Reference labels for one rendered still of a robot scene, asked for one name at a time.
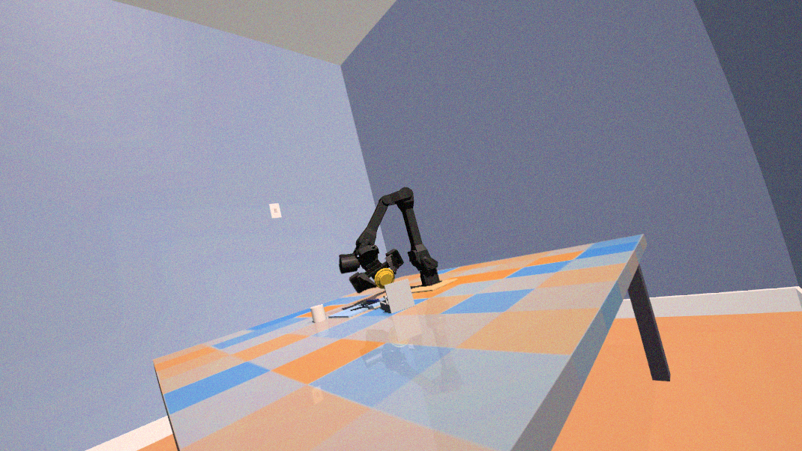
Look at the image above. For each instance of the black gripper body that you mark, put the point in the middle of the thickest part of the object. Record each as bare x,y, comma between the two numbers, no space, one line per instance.
372,268

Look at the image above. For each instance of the light blue square mat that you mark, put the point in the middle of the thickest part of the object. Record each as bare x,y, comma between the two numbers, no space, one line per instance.
354,310

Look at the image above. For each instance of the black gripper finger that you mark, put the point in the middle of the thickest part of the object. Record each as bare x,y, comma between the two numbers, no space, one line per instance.
366,283
392,263

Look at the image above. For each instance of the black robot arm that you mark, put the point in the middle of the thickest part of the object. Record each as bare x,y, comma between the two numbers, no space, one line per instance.
367,251

